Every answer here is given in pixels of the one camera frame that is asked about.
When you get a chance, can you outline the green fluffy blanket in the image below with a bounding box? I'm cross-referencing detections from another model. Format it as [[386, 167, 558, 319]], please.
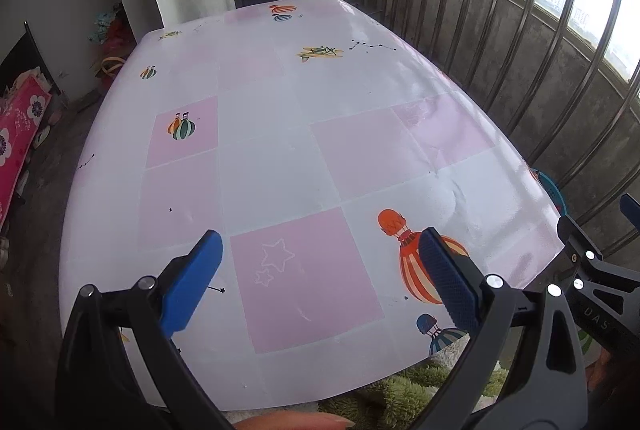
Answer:
[[319, 350, 512, 430]]

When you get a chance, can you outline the pile of colourful bags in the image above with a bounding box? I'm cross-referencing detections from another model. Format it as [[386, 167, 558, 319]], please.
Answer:
[[89, 4, 137, 81]]

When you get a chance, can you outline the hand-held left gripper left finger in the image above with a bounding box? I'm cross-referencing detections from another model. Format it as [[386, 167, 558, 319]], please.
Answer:
[[54, 230, 223, 430]]

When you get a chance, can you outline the person's right hand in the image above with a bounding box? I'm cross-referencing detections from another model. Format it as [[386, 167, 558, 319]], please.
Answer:
[[586, 350, 640, 392]]

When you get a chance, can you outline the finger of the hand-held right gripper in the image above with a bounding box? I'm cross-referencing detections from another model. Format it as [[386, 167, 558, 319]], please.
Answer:
[[556, 214, 604, 283], [620, 194, 640, 231]]

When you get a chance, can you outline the person's left hand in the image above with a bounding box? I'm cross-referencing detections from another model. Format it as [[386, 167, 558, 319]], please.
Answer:
[[234, 413, 357, 430]]

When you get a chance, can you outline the black board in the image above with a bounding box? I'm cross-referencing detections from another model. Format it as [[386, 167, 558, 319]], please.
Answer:
[[0, 22, 62, 96]]

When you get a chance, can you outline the metal balcony railing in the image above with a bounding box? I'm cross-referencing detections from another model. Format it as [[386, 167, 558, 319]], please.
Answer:
[[300, 0, 640, 257]]

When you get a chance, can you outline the pink checked balloon tablecloth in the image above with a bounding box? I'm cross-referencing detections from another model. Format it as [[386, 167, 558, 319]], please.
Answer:
[[59, 0, 569, 411]]

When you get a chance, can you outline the pink floral blanket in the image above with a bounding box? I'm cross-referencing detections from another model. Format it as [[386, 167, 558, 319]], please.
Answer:
[[0, 74, 54, 231]]

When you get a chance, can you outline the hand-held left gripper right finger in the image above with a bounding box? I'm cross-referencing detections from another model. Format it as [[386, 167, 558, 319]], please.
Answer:
[[410, 227, 588, 430]]

